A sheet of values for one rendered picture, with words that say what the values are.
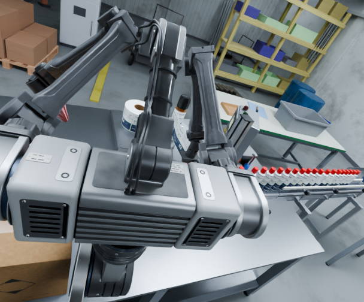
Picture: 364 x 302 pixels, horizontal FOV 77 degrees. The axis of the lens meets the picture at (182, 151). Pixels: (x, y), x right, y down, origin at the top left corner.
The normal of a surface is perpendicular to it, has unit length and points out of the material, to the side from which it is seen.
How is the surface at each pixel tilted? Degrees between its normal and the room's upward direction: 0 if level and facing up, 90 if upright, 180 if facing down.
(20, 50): 90
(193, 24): 90
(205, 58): 45
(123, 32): 63
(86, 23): 90
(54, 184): 0
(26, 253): 0
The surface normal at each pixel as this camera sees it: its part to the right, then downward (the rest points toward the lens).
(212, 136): 0.04, -0.16
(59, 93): 0.60, 0.27
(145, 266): 0.34, -0.73
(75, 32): 0.19, 0.67
